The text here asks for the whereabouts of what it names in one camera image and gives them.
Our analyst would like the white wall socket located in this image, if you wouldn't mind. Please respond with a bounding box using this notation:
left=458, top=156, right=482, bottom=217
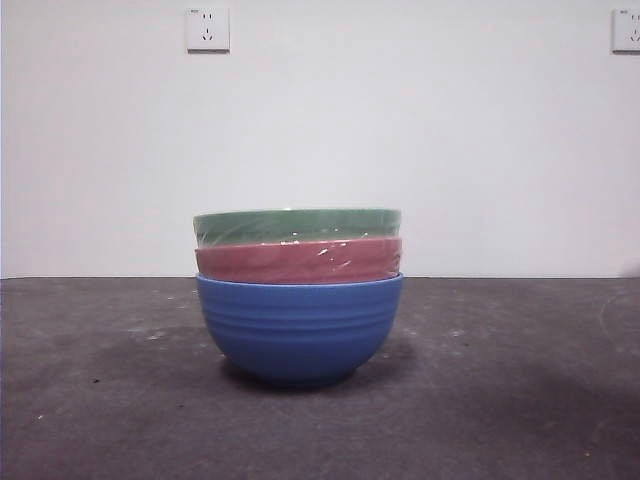
left=186, top=6, right=232, bottom=55
left=610, top=8, right=640, bottom=55

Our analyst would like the green ribbed bowl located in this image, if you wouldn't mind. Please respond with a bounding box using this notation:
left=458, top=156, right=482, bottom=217
left=192, top=207, right=404, bottom=250

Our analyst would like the red ribbed bowl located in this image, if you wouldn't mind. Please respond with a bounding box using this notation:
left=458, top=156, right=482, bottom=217
left=193, top=236, right=404, bottom=284

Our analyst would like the blue ribbed bowl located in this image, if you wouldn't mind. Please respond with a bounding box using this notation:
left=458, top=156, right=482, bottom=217
left=195, top=272, right=405, bottom=388

